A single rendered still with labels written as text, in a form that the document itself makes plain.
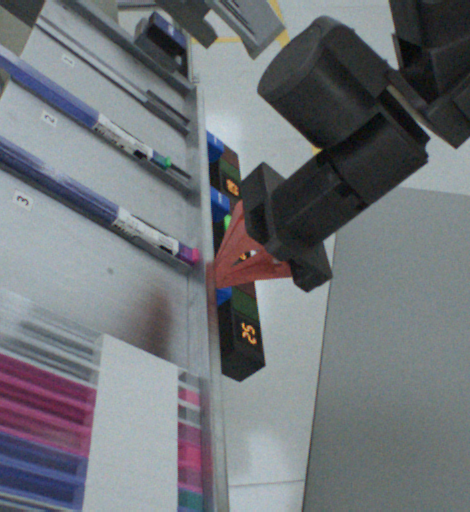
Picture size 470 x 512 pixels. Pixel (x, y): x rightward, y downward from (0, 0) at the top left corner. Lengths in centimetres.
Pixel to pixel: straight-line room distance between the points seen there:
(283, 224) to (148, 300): 12
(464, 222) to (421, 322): 19
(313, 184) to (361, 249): 29
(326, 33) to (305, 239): 15
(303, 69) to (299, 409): 96
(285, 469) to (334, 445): 65
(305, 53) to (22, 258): 22
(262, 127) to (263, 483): 130
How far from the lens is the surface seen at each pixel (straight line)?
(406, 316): 63
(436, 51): 38
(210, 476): 36
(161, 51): 71
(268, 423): 122
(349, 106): 38
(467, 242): 74
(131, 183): 51
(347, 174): 40
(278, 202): 43
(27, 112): 49
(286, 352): 132
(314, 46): 37
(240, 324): 51
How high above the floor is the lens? 107
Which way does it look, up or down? 44 degrees down
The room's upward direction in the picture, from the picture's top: straight up
